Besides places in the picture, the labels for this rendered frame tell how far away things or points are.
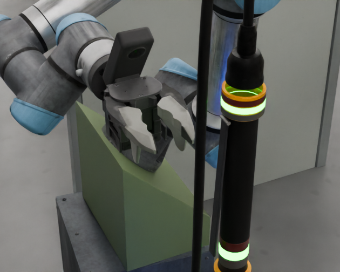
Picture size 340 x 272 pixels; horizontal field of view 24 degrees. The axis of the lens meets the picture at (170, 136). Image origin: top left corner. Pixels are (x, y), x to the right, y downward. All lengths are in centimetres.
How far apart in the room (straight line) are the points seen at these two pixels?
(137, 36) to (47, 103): 25
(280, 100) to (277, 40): 30
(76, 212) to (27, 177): 178
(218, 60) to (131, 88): 41
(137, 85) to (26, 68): 24
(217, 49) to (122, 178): 34
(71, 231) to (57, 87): 70
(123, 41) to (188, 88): 64
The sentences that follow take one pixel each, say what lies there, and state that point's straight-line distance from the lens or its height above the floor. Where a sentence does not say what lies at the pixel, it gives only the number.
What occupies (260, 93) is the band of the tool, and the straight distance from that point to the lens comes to 76.
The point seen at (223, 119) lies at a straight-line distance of 77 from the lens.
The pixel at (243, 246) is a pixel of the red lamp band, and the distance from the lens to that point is 87.
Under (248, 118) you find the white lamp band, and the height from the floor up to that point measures 180.
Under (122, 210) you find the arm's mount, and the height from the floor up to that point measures 116.
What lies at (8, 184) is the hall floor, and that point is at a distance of 363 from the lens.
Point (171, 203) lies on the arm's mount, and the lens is 165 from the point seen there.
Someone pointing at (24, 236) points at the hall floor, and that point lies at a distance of 335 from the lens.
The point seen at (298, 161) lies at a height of 7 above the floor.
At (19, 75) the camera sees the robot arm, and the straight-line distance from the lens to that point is 123.
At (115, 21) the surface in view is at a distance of 281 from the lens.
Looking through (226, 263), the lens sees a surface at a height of 160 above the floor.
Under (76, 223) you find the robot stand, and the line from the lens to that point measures 185.
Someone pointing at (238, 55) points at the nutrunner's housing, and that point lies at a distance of 74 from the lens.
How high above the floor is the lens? 222
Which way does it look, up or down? 35 degrees down
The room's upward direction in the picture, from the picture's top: straight up
